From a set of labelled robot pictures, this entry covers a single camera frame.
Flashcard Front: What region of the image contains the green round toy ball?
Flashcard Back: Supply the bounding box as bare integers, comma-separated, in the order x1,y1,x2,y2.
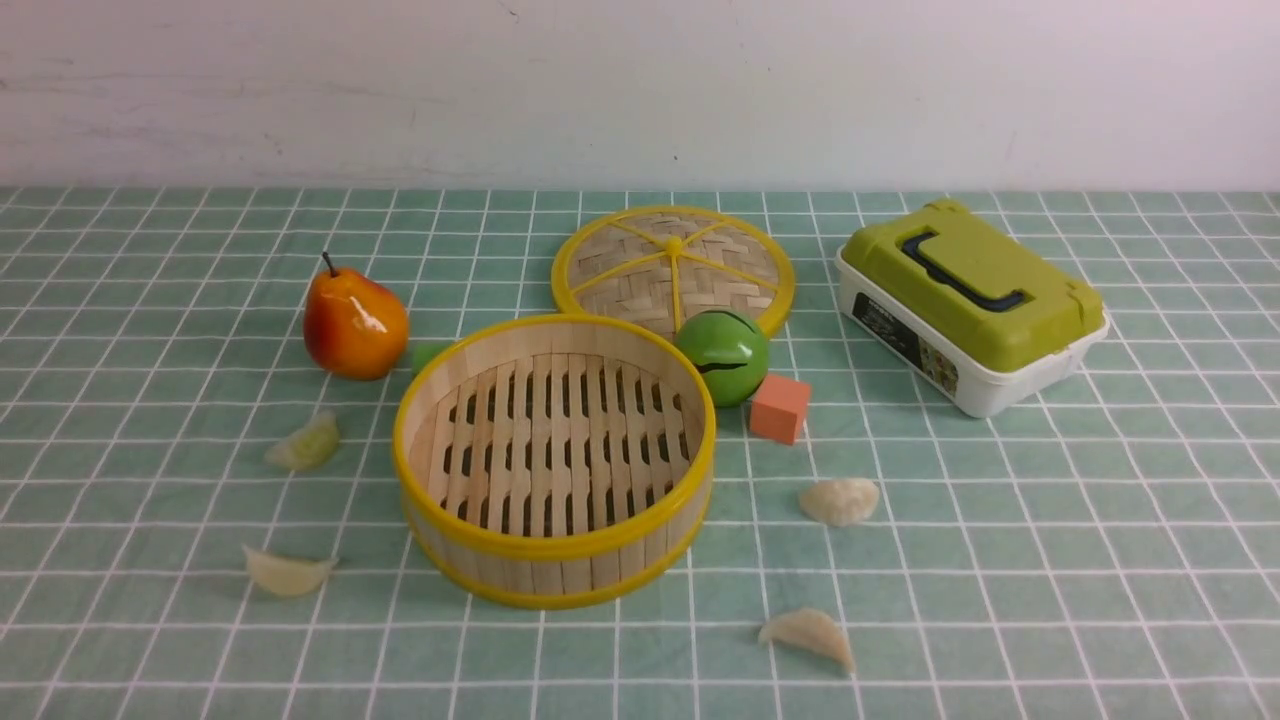
675,307,769,407

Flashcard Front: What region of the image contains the green checkered tablecloth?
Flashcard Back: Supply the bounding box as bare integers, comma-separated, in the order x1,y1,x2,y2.
1,186,1279,719

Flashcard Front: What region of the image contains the green lidded white plastic box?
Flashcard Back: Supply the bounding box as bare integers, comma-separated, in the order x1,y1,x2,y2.
835,199,1111,418

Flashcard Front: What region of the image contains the white dumpling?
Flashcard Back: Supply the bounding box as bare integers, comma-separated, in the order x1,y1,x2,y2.
756,607,858,676
797,478,881,527

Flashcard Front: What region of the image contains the small green cube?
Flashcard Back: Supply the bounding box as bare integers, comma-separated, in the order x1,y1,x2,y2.
410,341,452,375

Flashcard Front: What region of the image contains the orange foam cube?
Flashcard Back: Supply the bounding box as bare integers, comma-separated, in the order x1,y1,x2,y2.
748,374,812,446

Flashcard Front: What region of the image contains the greenish dumpling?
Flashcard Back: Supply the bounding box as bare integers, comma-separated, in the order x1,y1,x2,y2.
264,410,340,473

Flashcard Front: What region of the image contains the woven bamboo steamer lid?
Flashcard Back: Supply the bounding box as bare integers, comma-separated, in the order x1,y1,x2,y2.
550,206,796,340

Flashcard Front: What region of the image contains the bamboo steamer tray yellow rim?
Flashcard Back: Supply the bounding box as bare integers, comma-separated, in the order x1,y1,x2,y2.
392,314,717,610

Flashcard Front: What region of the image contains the red yellow toy pear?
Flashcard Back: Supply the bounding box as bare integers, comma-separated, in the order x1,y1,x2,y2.
303,251,410,380

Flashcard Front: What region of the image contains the pale dumpling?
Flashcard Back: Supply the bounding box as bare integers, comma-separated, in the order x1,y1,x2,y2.
241,544,339,598

